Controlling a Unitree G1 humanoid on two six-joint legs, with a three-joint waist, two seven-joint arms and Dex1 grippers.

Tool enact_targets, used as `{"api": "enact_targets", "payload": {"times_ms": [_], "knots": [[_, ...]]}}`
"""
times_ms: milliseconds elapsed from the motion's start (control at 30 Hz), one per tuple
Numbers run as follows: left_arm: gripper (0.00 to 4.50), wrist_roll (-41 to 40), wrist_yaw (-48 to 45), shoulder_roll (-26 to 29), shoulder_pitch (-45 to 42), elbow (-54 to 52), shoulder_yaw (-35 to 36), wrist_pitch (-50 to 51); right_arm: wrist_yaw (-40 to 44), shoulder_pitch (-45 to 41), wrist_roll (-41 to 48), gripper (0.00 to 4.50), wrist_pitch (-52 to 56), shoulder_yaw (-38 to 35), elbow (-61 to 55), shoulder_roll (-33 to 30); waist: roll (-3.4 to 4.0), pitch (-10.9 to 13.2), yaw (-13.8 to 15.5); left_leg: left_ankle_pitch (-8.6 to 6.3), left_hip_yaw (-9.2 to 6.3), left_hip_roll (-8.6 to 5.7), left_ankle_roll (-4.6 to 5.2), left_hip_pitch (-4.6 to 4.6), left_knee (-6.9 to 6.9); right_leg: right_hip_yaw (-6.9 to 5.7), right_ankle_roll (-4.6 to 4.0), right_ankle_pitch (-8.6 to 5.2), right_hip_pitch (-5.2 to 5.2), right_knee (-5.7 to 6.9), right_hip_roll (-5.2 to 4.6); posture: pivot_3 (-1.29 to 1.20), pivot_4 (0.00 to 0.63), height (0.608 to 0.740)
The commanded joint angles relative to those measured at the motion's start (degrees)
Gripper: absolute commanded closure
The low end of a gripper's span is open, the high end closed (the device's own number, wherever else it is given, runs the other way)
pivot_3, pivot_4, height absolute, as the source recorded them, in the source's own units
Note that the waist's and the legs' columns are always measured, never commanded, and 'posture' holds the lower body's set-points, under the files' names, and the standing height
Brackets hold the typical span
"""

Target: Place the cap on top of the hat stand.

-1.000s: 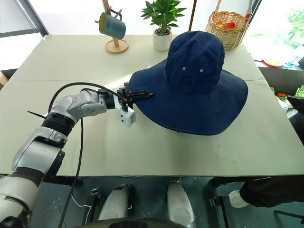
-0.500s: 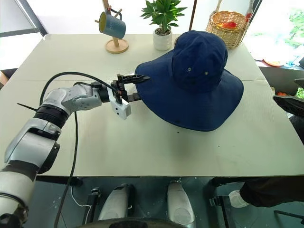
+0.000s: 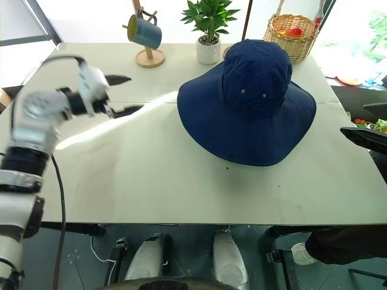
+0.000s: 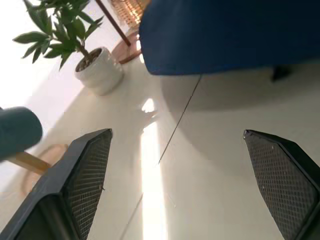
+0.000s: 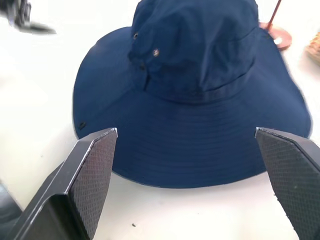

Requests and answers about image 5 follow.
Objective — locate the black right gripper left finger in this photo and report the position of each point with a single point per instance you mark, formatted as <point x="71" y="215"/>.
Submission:
<point x="75" y="185"/>

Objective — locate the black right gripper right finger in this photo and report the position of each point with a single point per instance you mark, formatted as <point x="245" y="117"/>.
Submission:
<point x="295" y="175"/>

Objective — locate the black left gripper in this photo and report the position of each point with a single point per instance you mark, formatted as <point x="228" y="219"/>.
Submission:
<point x="17" y="12"/>

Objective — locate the navy blue bucket hat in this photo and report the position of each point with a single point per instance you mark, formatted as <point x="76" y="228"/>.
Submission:
<point x="192" y="100"/>

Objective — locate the red wooden hat stand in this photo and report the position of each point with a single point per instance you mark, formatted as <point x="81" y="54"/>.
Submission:
<point x="280" y="32"/>

